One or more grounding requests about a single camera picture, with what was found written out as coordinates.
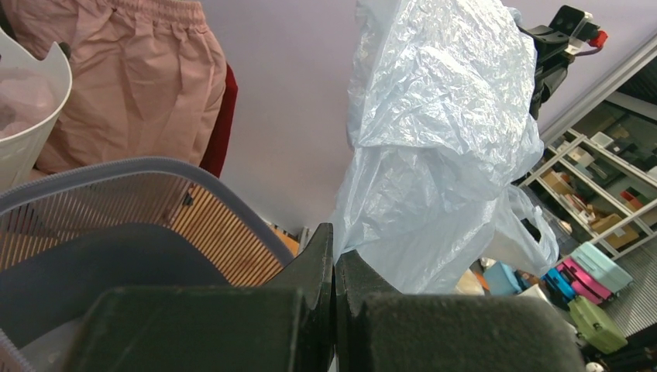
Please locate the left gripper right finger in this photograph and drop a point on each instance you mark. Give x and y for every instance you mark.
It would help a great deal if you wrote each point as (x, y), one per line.
(380, 329)

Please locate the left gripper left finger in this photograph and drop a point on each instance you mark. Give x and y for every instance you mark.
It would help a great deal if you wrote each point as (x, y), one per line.
(284, 325)

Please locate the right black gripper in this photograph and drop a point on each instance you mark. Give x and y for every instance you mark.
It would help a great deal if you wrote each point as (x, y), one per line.
(552, 61)

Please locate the light blue plastic bag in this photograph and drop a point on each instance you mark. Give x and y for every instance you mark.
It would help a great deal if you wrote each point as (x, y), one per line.
(440, 128)

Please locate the grey mesh trash bin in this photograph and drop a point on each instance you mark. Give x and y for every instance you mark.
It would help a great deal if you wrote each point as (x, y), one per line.
(67, 238)

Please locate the white slotted laundry basket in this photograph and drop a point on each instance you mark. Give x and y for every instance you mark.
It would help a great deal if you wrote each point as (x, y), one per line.
(20, 152)

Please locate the metal storage shelf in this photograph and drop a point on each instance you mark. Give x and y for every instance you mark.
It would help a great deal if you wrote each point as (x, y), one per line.
(604, 199)

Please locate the blue suitcase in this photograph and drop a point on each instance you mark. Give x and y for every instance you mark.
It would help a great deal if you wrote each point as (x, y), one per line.
(559, 285)

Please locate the dark red garment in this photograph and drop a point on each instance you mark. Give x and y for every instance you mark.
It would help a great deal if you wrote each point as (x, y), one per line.
(215, 154)

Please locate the pink suitcase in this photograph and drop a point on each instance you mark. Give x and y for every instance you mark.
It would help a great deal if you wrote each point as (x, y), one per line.
(583, 283)

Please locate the green suitcase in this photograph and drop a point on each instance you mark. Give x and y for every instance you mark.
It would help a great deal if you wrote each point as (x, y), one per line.
(595, 326)

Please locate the teal suitcase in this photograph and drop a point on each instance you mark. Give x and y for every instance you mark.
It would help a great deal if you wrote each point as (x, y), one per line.
(602, 268)

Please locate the pink hanging garment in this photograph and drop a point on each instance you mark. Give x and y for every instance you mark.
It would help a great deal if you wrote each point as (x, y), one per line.
(148, 78)

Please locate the pink plastic bag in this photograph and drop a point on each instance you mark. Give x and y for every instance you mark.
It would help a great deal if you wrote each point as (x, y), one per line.
(26, 100)

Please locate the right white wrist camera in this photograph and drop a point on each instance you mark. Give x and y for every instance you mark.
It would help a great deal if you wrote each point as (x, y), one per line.
(576, 27)

